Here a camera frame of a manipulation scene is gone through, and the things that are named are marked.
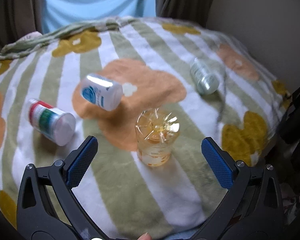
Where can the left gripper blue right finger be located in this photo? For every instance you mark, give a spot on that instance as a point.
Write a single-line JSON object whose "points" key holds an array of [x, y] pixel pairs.
{"points": [[252, 207]]}

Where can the brown curtain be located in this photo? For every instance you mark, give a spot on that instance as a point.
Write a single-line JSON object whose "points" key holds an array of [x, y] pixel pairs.
{"points": [[183, 0], [19, 18]]}

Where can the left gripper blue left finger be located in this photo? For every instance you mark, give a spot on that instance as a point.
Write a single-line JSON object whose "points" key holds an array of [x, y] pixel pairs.
{"points": [[47, 208]]}

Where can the blue cloth on window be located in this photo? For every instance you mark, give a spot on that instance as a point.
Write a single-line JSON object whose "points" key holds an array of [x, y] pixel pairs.
{"points": [[59, 13]]}

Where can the striped floral blanket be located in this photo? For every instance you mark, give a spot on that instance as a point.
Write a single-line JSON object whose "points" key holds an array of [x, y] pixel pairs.
{"points": [[150, 58]]}

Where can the pink bed sheet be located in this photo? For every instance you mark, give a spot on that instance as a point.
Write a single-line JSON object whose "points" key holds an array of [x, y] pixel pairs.
{"points": [[30, 36]]}

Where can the person's left hand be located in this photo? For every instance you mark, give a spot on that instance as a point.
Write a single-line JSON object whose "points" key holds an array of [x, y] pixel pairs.
{"points": [[145, 236]]}

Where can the red green labelled cup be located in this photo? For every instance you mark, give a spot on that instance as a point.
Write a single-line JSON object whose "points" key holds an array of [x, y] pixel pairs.
{"points": [[52, 122]]}

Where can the white blue labelled cup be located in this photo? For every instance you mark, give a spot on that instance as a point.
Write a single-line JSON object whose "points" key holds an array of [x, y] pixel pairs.
{"points": [[101, 91]]}

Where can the left brown curtain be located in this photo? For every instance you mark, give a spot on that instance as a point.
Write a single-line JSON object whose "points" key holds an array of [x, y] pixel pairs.
{"points": [[19, 18]]}

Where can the amber transparent plastic cup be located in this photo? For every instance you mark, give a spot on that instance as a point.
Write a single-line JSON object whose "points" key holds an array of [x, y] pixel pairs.
{"points": [[156, 131]]}

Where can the right brown curtain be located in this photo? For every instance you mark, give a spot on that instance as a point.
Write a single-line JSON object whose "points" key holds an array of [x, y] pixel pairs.
{"points": [[183, 0]]}

